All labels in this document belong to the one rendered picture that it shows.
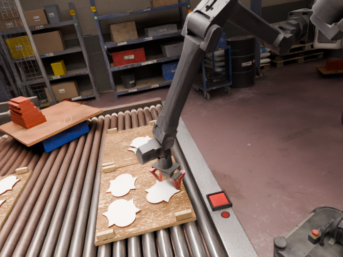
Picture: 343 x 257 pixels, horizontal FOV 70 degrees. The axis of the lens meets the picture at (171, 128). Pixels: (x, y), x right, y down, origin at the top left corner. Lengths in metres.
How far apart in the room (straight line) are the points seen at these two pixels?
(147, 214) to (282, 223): 1.42
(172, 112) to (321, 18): 0.46
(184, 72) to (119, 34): 4.54
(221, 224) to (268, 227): 1.25
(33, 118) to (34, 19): 3.88
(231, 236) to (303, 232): 1.01
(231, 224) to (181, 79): 0.51
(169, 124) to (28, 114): 1.11
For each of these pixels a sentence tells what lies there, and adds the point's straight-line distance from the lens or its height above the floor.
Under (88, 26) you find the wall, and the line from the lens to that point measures 5.82.
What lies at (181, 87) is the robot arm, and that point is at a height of 1.37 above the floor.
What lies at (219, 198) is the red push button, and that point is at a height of 0.93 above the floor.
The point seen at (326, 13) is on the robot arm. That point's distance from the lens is 0.54.
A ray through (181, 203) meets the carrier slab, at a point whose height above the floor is 0.94.
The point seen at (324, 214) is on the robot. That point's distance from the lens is 1.98.
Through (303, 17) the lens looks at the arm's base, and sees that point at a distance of 1.10.
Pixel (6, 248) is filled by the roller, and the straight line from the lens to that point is 1.12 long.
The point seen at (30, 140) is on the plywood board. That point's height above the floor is 1.04.
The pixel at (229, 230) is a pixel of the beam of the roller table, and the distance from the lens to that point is 0.89.
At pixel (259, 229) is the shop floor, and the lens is 2.12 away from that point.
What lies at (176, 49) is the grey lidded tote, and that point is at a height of 0.75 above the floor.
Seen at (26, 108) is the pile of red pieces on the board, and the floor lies 1.16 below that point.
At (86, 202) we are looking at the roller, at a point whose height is 0.91.
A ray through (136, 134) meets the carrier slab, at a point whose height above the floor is 0.94.
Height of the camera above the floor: 1.60
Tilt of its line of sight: 26 degrees down
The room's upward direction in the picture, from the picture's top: 9 degrees counter-clockwise
